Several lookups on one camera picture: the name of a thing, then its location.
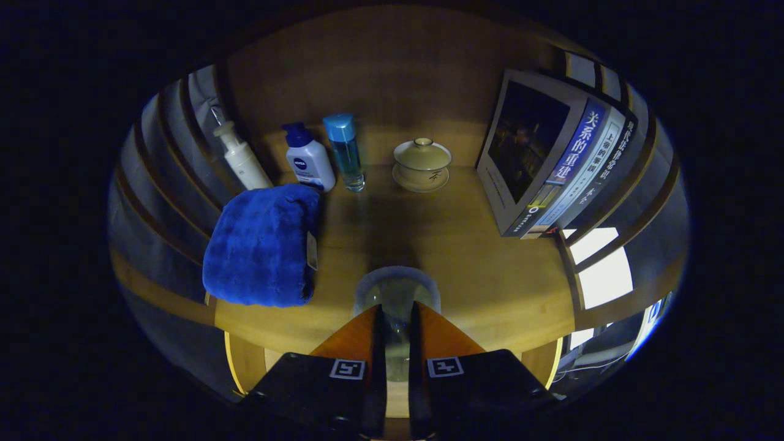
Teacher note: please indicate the white lotion bottle blue cap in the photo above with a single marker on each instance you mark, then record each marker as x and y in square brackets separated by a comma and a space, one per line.
[309, 165]

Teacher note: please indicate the pale spine book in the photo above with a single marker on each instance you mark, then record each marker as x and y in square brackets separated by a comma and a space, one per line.
[597, 165]

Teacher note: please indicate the blue spine book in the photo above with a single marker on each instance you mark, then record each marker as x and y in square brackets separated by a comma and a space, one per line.
[527, 141]

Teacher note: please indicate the wooden countertop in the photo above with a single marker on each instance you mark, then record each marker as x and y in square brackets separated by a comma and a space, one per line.
[429, 245]

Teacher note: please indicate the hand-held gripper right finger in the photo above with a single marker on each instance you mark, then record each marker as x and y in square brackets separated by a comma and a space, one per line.
[415, 380]

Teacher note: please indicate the blue towel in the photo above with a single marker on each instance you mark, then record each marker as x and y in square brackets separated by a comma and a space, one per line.
[263, 245]

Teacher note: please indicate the teal clear bottle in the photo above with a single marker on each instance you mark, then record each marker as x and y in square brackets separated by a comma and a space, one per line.
[345, 153]

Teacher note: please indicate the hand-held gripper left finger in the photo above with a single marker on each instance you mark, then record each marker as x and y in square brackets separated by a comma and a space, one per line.
[380, 380]

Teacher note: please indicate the white pump bottle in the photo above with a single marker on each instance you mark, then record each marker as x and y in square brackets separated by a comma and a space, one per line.
[245, 165]

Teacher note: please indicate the wooden cabinet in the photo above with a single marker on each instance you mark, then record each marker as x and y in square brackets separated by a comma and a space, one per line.
[392, 73]

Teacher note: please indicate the lidded ceramic tea cup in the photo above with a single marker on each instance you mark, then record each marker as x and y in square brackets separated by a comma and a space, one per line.
[421, 162]

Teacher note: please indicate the black spine book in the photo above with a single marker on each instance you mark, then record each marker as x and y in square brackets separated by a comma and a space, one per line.
[625, 144]

